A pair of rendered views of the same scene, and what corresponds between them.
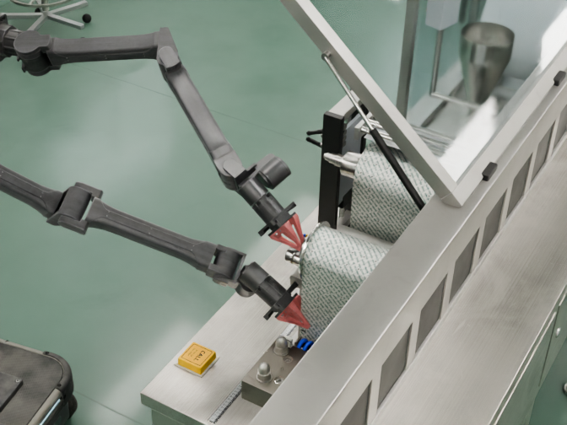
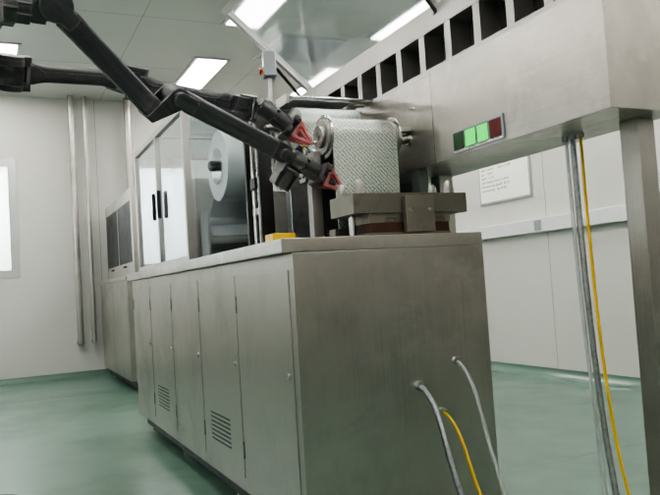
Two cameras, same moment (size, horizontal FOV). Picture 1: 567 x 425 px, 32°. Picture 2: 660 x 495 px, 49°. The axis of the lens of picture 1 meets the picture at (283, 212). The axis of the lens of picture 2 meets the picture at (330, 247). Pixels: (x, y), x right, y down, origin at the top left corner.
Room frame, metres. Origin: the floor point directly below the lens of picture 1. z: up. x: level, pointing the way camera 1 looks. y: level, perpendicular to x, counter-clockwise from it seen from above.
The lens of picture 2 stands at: (0.42, 1.84, 0.77)
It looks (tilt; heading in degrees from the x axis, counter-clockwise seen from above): 3 degrees up; 306
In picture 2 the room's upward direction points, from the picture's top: 4 degrees counter-clockwise
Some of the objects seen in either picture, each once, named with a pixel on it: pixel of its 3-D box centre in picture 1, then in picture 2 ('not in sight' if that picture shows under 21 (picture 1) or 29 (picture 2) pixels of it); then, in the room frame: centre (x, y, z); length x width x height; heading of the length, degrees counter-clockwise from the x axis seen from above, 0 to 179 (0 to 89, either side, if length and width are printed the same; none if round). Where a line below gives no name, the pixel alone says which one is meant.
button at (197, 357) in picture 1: (197, 357); (280, 238); (1.77, 0.21, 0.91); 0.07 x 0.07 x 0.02; 61
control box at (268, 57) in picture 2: not in sight; (266, 65); (2.27, -0.37, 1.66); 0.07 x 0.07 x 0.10; 45
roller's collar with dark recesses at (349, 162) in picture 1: (356, 166); not in sight; (2.03, -0.18, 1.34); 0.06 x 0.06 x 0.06; 61
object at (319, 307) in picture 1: (345, 329); (367, 177); (1.69, -0.15, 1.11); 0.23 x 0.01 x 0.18; 61
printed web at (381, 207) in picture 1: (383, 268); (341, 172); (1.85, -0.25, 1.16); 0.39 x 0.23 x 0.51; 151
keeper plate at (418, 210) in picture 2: not in sight; (418, 213); (1.47, -0.09, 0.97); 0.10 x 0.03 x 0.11; 61
